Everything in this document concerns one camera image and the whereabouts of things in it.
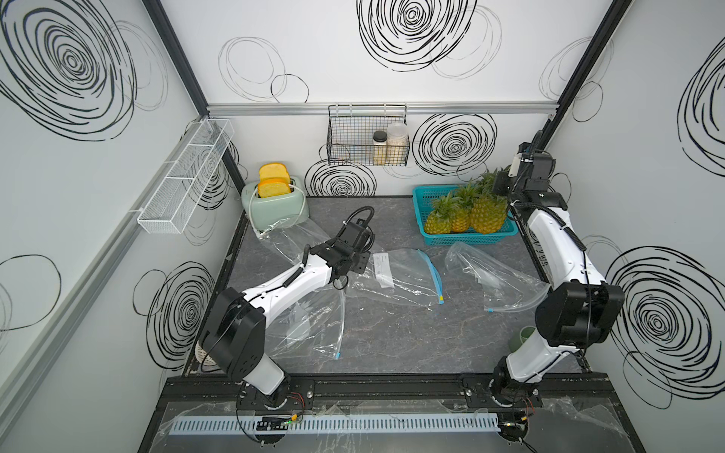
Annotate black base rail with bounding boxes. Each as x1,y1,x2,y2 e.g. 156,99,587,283
156,373,615,411

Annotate yellow pineapple green crown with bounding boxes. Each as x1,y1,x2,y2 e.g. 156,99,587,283
424,194,456,235

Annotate green ceramic cup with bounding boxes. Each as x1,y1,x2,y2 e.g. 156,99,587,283
508,326,536,353

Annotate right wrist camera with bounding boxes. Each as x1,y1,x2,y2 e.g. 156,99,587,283
508,142,534,177

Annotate rear yellow toast slice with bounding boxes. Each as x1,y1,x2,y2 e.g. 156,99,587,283
259,162,291,184

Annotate white-lid spice jar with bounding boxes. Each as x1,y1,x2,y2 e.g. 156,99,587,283
386,122,409,166

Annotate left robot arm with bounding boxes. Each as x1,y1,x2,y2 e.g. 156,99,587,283
197,206,375,408

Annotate clear zip-top bag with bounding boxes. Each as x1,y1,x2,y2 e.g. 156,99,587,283
265,285,347,360
445,242,551,313
257,219,330,263

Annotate blue-zip clear bag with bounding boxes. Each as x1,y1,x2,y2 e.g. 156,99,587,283
346,248,445,309

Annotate white toaster cable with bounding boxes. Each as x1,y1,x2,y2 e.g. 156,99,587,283
246,182,307,242

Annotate mint green toaster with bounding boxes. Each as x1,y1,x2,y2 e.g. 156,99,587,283
241,176,310,232

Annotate black wire wall basket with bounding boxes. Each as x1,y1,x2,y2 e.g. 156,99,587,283
327,104,411,166

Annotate white woven ball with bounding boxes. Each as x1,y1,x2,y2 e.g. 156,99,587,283
194,343,216,367

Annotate grey slotted cable duct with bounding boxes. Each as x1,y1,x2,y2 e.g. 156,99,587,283
168,413,500,436

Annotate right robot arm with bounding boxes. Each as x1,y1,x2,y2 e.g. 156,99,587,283
489,150,625,408

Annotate dark-lid spice jar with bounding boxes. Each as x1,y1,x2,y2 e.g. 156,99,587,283
373,130,387,166

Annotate front yellow toast slice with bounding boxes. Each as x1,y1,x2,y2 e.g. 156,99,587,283
257,177,292,198

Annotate yellow toast slice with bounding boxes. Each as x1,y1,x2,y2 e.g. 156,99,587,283
259,162,291,184
257,177,292,198

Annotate teal plastic basket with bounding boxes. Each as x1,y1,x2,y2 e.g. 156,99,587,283
412,185,519,247

